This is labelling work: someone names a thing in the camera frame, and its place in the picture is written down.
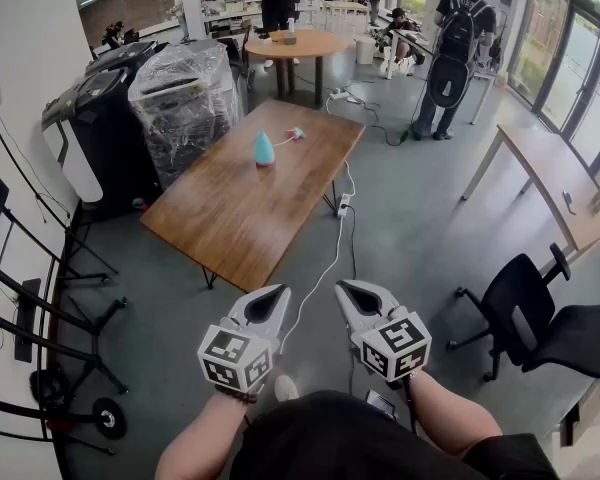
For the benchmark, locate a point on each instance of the black backpack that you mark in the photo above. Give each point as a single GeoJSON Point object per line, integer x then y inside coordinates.
{"type": "Point", "coordinates": [455, 58]}

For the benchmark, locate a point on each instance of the white storage shelf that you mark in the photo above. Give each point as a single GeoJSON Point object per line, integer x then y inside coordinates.
{"type": "Point", "coordinates": [230, 5]}

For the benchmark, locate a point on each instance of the black and white copier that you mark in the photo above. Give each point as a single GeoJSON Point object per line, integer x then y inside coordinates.
{"type": "Point", "coordinates": [100, 148]}

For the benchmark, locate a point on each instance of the person's white shoe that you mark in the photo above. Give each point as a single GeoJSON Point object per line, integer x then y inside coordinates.
{"type": "Point", "coordinates": [286, 389]}

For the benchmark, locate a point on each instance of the round wooden table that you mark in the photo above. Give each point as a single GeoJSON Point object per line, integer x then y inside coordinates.
{"type": "Point", "coordinates": [300, 44]}

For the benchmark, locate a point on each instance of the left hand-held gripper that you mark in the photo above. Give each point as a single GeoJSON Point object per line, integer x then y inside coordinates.
{"type": "Point", "coordinates": [235, 355]}

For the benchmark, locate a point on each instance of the black tripod stand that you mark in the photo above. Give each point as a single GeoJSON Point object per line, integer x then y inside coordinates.
{"type": "Point", "coordinates": [45, 203]}

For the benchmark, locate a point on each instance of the black office chair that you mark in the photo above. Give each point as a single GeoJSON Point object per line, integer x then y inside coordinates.
{"type": "Point", "coordinates": [525, 313]}

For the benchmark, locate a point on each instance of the white power strip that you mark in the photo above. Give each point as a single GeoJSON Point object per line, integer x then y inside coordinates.
{"type": "Point", "coordinates": [344, 205]}
{"type": "Point", "coordinates": [344, 96]}

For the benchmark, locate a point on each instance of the person's left forearm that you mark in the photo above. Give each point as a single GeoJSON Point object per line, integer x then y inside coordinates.
{"type": "Point", "coordinates": [205, 438]}

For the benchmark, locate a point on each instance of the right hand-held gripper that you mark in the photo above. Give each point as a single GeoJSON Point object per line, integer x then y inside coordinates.
{"type": "Point", "coordinates": [397, 350]}

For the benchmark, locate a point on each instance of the person's right forearm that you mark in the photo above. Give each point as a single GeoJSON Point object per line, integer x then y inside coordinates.
{"type": "Point", "coordinates": [450, 413]}

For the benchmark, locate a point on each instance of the black stand with round wheel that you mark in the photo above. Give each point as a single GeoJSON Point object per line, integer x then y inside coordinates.
{"type": "Point", "coordinates": [80, 353]}

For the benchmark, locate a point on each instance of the small grey box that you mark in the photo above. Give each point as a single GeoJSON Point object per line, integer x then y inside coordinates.
{"type": "Point", "coordinates": [290, 40]}

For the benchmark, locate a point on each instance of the teal spray bottle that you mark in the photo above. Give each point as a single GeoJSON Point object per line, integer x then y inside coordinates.
{"type": "Point", "coordinates": [264, 150]}

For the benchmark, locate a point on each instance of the person's black shirt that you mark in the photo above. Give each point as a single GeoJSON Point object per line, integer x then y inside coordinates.
{"type": "Point", "coordinates": [350, 443]}

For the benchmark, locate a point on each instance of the light wood desk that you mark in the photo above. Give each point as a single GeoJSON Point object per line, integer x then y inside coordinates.
{"type": "Point", "coordinates": [545, 178]}

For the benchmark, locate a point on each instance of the plastic-wrapped machine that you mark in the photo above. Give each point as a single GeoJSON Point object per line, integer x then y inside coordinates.
{"type": "Point", "coordinates": [185, 113]}

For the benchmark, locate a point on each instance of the black waist device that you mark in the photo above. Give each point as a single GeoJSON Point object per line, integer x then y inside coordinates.
{"type": "Point", "coordinates": [380, 402]}

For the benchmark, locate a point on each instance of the teal pink spray nozzle head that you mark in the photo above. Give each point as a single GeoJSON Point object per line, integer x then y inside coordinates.
{"type": "Point", "coordinates": [296, 133]}

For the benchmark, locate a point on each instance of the white waste bin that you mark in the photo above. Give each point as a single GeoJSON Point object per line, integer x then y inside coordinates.
{"type": "Point", "coordinates": [365, 50]}

